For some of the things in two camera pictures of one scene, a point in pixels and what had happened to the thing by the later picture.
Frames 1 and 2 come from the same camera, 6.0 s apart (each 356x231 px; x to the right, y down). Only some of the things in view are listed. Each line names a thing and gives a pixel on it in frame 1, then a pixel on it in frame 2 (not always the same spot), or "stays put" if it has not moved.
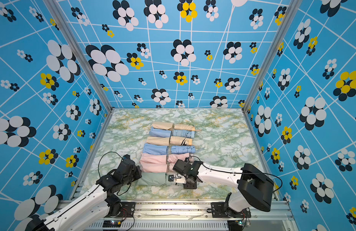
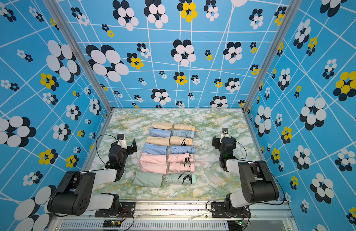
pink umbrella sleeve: (154, 158) stays put
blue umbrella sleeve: (155, 149) stays put
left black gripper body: (136, 174) -> (125, 153)
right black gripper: (186, 186) -> (217, 142)
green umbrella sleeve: (148, 179) stays put
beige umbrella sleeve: (164, 125) stays put
